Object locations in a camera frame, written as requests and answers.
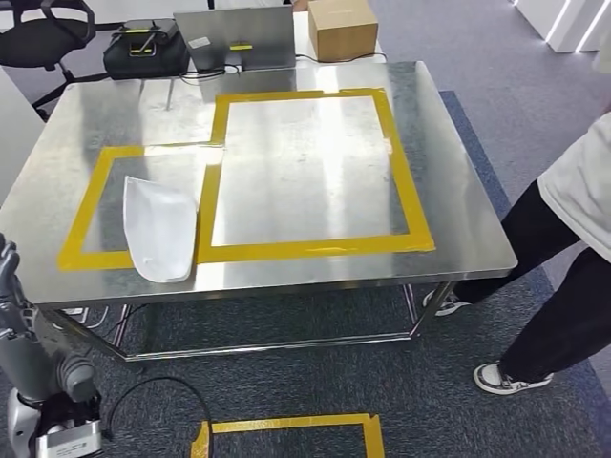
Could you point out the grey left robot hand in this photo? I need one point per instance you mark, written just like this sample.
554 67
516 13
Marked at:
38 360

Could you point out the white plastic mirror cover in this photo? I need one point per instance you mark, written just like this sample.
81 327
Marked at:
160 234

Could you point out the yellow tape on workbench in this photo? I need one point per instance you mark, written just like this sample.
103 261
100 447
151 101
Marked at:
310 249

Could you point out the stainless steel workbench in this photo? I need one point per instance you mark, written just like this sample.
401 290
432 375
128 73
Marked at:
453 208

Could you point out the white desk panel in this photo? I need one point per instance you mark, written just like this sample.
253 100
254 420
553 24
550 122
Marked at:
16 133

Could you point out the black office chair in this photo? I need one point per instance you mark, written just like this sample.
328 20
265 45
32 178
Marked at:
38 41

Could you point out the black carry bag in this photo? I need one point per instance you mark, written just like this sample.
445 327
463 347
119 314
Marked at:
143 60

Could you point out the yellow floor tape square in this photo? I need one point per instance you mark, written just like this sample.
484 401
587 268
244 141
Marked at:
286 422

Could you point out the grey laptop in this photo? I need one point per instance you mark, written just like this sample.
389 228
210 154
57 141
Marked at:
248 28

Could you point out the brown cardboard box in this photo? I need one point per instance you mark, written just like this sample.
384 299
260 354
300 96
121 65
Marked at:
344 31

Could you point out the person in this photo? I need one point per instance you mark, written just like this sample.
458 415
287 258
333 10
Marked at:
549 253

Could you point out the white lit plinth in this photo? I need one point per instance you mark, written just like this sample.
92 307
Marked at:
563 22

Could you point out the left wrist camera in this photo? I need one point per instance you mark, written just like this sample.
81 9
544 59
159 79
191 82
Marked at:
66 442

